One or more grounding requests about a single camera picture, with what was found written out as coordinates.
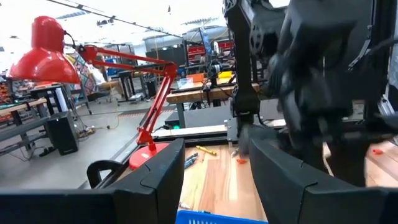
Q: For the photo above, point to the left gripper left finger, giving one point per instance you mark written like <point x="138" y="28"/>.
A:
<point x="155" y="193"/>

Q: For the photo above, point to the orange rubber pencil grip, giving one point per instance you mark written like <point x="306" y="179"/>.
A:
<point x="242" y="160"/>
<point x="377" y="151"/>

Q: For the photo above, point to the blue plastic basket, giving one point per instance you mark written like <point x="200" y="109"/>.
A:
<point x="217" y="217"/>

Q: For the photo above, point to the white crayon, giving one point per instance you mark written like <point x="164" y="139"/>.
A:
<point x="234" y="153"/>

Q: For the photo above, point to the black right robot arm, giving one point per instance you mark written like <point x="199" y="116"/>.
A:
<point x="245" y="77"/>

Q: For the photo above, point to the wooden workbench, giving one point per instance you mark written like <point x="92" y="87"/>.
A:
<point x="199" y="95"/>
<point x="18" y="107"/>

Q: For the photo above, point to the yellow box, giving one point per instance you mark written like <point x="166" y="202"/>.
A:
<point x="224" y="74"/>

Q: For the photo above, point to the black computer tower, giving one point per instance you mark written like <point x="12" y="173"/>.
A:
<point x="62" y="133"/>

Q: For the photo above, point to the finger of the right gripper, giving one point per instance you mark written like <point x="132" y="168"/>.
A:
<point x="308" y="140"/>
<point x="348" y="161"/>

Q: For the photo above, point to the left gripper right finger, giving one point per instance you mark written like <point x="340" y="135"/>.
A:
<point x="280" y="193"/>

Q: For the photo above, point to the red desk lamp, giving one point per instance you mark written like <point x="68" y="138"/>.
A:
<point x="46" y="62"/>

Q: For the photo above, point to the orange box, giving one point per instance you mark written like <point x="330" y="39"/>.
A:
<point x="195" y="77"/>

